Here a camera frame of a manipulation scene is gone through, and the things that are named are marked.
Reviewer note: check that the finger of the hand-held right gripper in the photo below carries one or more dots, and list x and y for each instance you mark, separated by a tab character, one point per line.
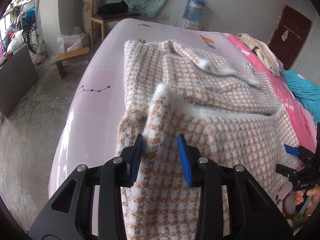
292	150
287	171

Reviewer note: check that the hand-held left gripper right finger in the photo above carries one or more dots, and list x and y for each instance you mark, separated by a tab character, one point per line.
185	161

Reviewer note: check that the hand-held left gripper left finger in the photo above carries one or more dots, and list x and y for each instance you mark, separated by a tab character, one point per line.
137	160

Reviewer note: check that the beige houndstooth coat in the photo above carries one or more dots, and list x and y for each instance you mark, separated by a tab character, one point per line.
212	120

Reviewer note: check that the pile of clothes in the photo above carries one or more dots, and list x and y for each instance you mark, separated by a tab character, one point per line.
12	40

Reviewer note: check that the person's right hand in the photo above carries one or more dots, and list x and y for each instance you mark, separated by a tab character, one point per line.
313	193

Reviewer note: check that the pink floral blanket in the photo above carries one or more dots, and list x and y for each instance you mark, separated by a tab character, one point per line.
295	105

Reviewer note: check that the glossy pink mat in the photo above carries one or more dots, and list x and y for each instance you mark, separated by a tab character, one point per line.
95	120

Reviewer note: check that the teal garment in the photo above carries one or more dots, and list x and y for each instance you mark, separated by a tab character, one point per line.
302	90

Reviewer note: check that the cream garment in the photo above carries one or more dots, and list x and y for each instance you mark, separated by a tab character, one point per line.
262	52

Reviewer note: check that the brown door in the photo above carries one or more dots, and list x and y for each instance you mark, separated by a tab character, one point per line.
290	35

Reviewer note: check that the small wooden stool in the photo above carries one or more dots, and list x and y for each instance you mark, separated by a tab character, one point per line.
72	56

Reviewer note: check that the clear plastic bag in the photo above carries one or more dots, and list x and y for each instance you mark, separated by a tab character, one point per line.
71	42

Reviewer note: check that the white water dispenser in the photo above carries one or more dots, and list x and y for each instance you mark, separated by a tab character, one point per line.
191	25

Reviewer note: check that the grey cabinet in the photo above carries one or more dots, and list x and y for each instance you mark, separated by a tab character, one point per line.
17	85

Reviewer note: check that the wooden chair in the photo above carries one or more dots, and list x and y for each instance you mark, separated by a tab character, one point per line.
110	20

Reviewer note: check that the blue water jug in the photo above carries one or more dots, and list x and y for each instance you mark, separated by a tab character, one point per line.
195	8

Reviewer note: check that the wheelchair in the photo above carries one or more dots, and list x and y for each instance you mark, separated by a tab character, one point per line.
32	35

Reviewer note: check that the wall socket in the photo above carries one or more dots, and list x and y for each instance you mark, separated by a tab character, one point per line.
163	17

